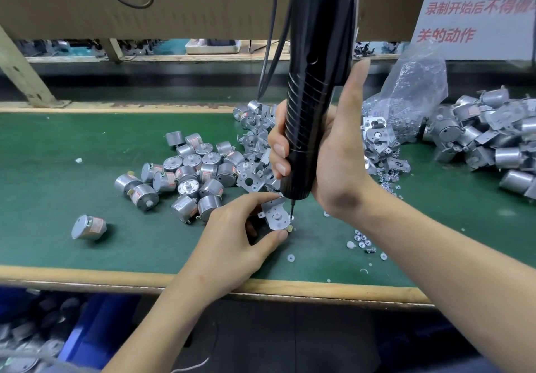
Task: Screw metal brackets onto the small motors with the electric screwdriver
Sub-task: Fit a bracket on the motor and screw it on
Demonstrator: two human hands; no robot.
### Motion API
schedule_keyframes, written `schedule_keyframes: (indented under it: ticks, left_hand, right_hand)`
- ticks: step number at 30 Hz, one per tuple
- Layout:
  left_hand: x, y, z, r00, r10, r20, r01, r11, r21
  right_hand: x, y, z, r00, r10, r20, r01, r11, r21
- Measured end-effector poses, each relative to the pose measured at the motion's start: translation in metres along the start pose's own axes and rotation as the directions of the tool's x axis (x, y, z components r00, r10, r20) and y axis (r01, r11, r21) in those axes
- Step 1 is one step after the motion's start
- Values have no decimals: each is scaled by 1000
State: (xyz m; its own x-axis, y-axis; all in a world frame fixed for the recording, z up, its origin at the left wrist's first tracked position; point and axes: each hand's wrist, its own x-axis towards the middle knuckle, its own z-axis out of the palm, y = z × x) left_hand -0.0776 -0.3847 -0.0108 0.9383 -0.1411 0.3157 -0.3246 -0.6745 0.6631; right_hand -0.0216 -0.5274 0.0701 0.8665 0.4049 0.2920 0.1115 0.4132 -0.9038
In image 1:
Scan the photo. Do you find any person's right hand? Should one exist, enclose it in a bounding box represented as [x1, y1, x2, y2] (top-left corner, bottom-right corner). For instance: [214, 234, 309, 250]
[268, 59, 378, 219]

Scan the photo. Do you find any person's left hand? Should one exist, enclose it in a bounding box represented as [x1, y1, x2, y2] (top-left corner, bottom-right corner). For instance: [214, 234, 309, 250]
[180, 193, 290, 298]

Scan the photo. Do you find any pile of metal brackets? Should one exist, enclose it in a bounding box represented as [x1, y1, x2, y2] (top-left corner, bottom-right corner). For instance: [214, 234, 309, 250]
[233, 99, 411, 194]

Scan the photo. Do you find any silver metal bracket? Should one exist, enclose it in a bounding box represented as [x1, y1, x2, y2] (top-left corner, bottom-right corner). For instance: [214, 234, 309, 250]
[258, 197, 293, 229]

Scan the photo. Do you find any silver round motor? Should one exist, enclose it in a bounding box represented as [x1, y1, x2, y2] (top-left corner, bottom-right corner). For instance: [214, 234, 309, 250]
[258, 205, 294, 234]

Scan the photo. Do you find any pile of silver motors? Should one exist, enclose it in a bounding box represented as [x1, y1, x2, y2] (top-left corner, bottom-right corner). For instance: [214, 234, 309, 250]
[71, 130, 244, 242]

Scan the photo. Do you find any black electric screwdriver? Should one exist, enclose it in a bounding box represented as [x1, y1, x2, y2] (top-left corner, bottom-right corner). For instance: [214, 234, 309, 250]
[279, 0, 363, 201]

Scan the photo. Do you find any pile of assembled motors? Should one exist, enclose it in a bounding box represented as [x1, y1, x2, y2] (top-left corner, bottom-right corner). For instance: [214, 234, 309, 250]
[423, 86, 536, 201]

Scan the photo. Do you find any heap of grey binned motors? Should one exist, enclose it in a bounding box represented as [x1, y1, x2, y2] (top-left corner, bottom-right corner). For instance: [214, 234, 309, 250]
[0, 293, 80, 373]

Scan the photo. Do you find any person's left forearm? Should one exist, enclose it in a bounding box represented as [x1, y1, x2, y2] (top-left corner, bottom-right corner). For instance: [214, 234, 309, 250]
[104, 276, 244, 373]

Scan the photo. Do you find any person's right forearm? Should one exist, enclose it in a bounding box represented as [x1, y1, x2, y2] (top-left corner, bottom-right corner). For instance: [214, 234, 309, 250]
[352, 193, 536, 373]

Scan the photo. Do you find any scatter of small silver screws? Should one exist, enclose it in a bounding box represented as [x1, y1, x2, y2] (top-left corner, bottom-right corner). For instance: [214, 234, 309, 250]
[287, 184, 390, 273]

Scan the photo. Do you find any small clear plastic bag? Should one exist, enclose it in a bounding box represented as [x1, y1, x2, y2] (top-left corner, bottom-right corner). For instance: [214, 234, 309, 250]
[362, 42, 449, 144]

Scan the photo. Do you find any blue plastic bin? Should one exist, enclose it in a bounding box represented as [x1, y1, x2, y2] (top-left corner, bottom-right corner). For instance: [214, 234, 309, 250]
[0, 289, 139, 373]

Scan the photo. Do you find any green bench mat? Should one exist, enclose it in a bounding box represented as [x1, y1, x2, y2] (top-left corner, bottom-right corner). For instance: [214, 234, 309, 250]
[0, 111, 536, 288]

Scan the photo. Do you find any white paper sign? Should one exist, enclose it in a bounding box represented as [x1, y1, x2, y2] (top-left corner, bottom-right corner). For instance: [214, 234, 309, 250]
[410, 0, 536, 62]

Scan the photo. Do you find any brown back panel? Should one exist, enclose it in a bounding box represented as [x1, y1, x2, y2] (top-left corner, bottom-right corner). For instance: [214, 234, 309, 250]
[0, 0, 437, 42]

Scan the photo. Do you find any black hanging cable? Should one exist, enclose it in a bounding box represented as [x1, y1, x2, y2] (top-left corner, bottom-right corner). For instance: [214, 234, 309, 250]
[257, 0, 280, 100]
[261, 17, 293, 100]

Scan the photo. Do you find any slanted wooden post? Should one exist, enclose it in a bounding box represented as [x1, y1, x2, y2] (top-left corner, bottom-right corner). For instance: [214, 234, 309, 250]
[0, 25, 68, 109]

